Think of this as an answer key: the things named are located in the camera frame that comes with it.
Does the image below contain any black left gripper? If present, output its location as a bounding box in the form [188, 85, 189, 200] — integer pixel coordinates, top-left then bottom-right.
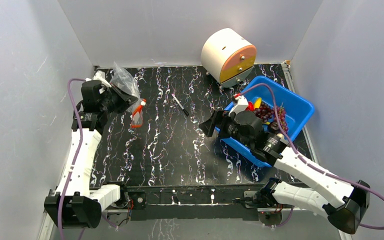
[100, 83, 139, 115]

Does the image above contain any clear zip top bag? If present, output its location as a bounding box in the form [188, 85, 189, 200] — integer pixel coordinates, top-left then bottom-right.
[109, 61, 147, 128]

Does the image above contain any dark purple grape bunch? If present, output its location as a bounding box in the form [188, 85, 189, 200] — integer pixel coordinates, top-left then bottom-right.
[253, 102, 275, 124]

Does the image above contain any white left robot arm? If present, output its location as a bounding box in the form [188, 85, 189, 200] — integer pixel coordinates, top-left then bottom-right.
[44, 79, 142, 230]

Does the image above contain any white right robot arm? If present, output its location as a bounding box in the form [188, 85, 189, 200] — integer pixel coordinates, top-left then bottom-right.
[198, 110, 370, 235]

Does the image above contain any black white marker pen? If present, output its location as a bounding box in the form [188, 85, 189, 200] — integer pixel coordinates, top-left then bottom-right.
[171, 93, 190, 117]

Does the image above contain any red strawberry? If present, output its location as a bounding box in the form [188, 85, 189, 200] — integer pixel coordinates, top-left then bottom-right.
[245, 101, 255, 112]

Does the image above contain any yellow banana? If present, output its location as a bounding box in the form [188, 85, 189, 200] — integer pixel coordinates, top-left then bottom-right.
[253, 97, 262, 110]

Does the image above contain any dark plum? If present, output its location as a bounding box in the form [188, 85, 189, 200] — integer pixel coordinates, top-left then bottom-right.
[267, 121, 281, 134]

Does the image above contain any white round drawer cabinet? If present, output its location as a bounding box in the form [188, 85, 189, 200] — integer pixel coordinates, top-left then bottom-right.
[200, 28, 257, 88]

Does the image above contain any light purple grape bunch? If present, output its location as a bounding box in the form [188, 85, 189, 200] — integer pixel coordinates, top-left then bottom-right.
[273, 104, 289, 133]

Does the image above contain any blue plastic bin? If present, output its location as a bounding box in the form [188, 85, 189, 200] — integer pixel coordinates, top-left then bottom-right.
[222, 76, 315, 168]

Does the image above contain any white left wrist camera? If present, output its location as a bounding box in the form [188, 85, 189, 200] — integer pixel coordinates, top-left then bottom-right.
[85, 70, 112, 88]

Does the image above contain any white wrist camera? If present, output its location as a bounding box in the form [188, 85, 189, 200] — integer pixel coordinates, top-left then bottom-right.
[85, 70, 112, 88]
[228, 93, 249, 117]

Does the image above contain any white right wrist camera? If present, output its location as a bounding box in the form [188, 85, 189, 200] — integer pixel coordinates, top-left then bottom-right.
[228, 93, 249, 117]

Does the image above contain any aluminium frame rail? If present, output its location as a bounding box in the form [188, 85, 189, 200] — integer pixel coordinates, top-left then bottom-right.
[38, 184, 129, 240]

